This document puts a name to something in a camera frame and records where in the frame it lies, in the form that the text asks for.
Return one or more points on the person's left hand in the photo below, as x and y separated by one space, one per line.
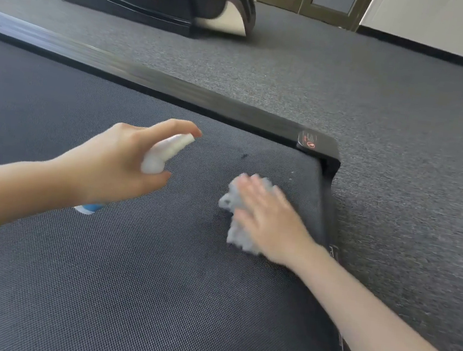
106 166

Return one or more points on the white blue spray bottle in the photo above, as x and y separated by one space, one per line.
162 152

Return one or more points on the dark grey treadmill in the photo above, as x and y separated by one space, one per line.
74 288

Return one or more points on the person's right forearm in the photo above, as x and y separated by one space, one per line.
389 327

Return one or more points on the grey fluffy cloth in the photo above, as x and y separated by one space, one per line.
233 232

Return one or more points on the person's right hand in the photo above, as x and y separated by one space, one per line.
276 225

